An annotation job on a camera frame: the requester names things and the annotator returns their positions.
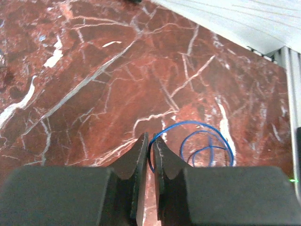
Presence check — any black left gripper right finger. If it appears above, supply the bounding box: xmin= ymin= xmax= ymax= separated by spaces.
xmin=152 ymin=138 xmax=301 ymax=226

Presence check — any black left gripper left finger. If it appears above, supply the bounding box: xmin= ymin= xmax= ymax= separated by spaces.
xmin=0 ymin=133 xmax=149 ymax=226

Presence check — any blue wire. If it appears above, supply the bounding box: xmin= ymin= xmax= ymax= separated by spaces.
xmin=147 ymin=120 xmax=234 ymax=174

